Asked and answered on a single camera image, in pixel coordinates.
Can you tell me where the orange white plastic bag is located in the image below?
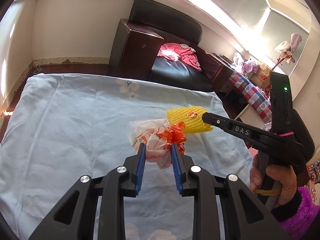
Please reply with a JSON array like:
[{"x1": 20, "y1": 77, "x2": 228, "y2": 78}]
[{"x1": 126, "y1": 119, "x2": 187, "y2": 169}]

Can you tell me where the person's right hand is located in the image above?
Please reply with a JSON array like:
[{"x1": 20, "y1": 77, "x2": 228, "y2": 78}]
[{"x1": 249, "y1": 154, "x2": 297, "y2": 208}]

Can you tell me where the checkered tablecloth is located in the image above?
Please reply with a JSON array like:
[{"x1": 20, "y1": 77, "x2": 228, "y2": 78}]
[{"x1": 229, "y1": 71, "x2": 272, "y2": 128}]

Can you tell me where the colourful patterned bedding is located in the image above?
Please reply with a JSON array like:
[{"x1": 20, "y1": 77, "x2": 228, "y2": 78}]
[{"x1": 306, "y1": 160, "x2": 320, "y2": 205}]

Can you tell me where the brown paper shopping bag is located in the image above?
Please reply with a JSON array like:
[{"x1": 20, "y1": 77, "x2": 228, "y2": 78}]
[{"x1": 250, "y1": 64, "x2": 271, "y2": 89}]

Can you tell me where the checkered cloth bundle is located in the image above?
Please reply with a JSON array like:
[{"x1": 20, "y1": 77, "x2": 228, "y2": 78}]
[{"x1": 233, "y1": 52, "x2": 259, "y2": 78}]

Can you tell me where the coat stand with clothes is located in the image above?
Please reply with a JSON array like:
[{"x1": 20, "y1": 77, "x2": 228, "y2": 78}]
[{"x1": 271, "y1": 33, "x2": 302, "y2": 70}]

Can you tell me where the light blue table cloth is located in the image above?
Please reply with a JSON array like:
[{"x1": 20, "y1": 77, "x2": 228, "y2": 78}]
[{"x1": 1, "y1": 74, "x2": 252, "y2": 239}]

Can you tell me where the red patterned garment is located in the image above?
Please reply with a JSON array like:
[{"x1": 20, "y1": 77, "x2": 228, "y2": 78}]
[{"x1": 157, "y1": 43, "x2": 202, "y2": 72}]

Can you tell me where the black leather armchair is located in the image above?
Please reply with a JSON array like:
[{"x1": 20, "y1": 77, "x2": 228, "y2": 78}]
[{"x1": 109, "y1": 0, "x2": 234, "y2": 92}]

